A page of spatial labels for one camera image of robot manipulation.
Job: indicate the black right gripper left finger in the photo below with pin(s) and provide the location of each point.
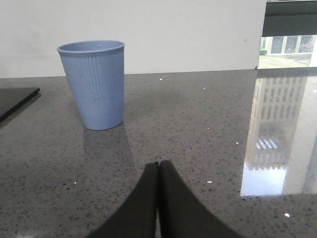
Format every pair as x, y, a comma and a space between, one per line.
136, 217

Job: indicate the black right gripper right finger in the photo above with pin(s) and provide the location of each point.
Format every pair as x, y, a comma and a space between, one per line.
181, 214

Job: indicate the light blue ribbed cup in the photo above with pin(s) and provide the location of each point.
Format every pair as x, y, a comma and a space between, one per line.
95, 73

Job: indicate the black glass gas stove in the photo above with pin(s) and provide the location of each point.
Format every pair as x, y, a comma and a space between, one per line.
11, 99

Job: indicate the dark window frame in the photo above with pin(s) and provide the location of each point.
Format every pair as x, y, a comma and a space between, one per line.
290, 18

